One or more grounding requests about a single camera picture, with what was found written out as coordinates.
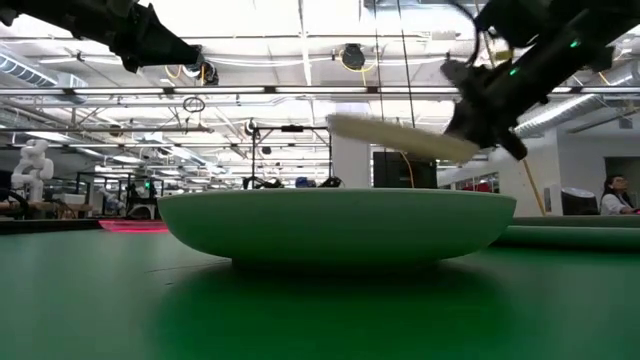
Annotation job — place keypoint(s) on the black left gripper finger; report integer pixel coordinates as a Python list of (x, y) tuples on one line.
[(155, 45)]

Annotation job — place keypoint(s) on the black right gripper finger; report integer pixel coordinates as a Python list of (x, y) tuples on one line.
[(515, 145), (475, 125)]

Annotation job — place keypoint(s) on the cream plastic plate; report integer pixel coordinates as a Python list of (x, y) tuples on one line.
[(400, 137)]

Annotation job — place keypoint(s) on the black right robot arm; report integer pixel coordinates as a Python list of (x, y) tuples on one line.
[(540, 15)]

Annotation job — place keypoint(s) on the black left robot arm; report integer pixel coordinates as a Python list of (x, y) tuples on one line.
[(10, 7)]

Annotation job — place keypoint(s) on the black round bin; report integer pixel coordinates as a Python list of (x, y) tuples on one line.
[(580, 202)]

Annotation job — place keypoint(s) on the black box monitor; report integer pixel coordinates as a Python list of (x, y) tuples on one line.
[(395, 172)]

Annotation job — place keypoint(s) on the grey flat plastic plate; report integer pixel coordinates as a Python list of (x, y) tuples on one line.
[(580, 221)]

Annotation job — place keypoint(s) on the pale green flat plastic plate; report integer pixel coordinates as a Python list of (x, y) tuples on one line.
[(575, 239)]

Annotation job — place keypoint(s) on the person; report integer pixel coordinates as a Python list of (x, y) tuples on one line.
[(612, 202)]

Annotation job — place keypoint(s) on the white building column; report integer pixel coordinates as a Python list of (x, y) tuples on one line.
[(351, 165)]

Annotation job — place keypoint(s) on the white humanoid robot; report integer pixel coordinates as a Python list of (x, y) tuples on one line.
[(32, 170)]

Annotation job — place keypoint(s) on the white deep plastic plate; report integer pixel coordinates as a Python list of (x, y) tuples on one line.
[(335, 225)]

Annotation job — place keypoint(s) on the silver ceiling air duct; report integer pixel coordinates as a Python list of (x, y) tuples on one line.
[(560, 112)]

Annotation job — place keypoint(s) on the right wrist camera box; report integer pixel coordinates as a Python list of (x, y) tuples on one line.
[(457, 75)]

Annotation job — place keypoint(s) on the black metal frame stand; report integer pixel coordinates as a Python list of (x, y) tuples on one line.
[(253, 160)]

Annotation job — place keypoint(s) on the black workstation frame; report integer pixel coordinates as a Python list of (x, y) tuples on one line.
[(130, 197)]

